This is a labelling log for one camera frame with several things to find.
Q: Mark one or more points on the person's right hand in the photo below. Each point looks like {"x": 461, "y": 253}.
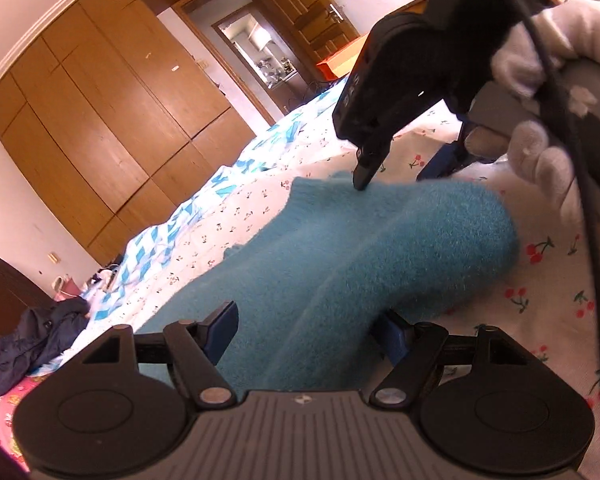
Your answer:
{"x": 540, "y": 160}

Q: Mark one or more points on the display cabinet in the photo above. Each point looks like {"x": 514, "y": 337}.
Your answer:
{"x": 270, "y": 60}

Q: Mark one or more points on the pink cartoon print sheet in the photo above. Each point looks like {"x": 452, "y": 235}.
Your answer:
{"x": 15, "y": 400}

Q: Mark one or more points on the dark navy jacket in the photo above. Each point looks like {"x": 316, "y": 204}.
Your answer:
{"x": 30, "y": 340}

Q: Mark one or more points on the wooden door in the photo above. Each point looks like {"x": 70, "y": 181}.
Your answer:
{"x": 310, "y": 5}

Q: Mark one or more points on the dark wooden headboard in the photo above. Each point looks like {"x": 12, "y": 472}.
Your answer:
{"x": 5, "y": 290}

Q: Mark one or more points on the orange box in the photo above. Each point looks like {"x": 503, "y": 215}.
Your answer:
{"x": 340, "y": 60}

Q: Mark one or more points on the cherry print bed sheet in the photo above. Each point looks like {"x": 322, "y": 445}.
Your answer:
{"x": 545, "y": 280}

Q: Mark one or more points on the teal fuzzy sweater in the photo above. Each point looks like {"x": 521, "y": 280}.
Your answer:
{"x": 330, "y": 260}

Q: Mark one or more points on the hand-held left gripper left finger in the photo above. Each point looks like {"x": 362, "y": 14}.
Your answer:
{"x": 222, "y": 329}

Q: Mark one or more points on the blue white checked quilt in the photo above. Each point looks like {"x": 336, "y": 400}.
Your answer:
{"x": 190, "y": 215}

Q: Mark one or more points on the wooden wardrobe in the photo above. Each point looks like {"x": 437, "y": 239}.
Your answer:
{"x": 105, "y": 110}

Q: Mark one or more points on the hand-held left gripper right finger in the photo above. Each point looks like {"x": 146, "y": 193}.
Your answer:
{"x": 392, "y": 341}

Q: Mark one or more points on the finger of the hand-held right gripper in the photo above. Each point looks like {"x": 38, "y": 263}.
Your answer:
{"x": 365, "y": 172}
{"x": 445, "y": 160}

